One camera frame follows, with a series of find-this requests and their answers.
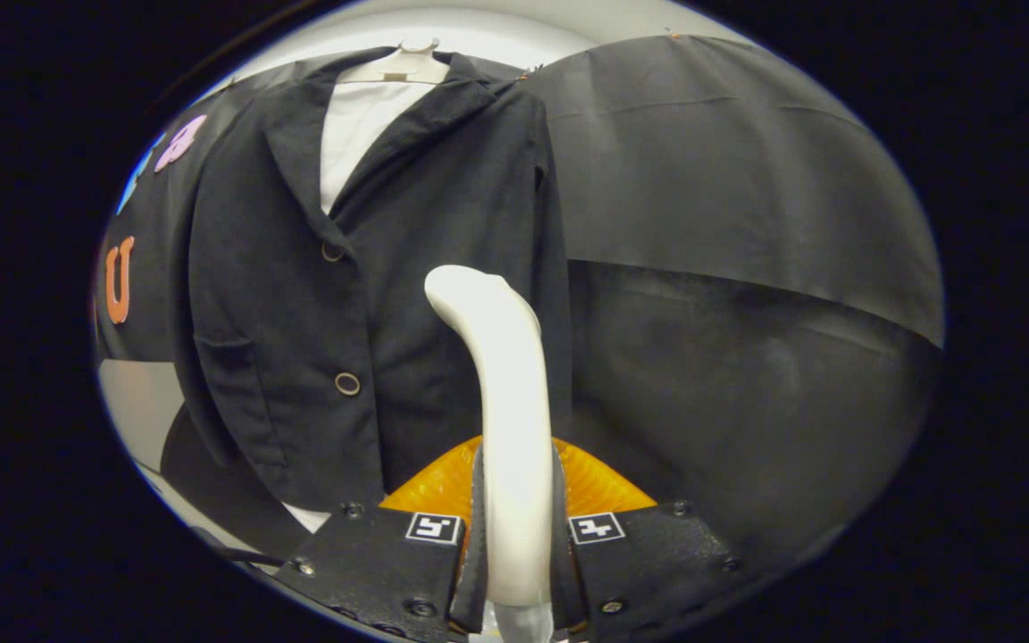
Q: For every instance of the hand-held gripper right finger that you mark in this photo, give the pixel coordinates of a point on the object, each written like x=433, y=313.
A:
x=565, y=580

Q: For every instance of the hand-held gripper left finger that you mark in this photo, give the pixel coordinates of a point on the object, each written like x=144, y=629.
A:
x=477, y=572

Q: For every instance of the white garment steamer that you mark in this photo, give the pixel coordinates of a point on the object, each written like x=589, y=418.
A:
x=514, y=402

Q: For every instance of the black jacket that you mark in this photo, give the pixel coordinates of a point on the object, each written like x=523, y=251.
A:
x=443, y=223

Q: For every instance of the cream clothes hanger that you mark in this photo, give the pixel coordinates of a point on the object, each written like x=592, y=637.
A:
x=394, y=67

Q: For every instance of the grey cabinet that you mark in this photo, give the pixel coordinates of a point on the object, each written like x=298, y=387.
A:
x=139, y=402

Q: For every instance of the black backdrop cloth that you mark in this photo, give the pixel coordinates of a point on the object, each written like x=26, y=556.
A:
x=729, y=179

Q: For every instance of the white dress form mannequin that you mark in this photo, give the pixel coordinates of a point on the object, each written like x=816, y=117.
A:
x=354, y=134

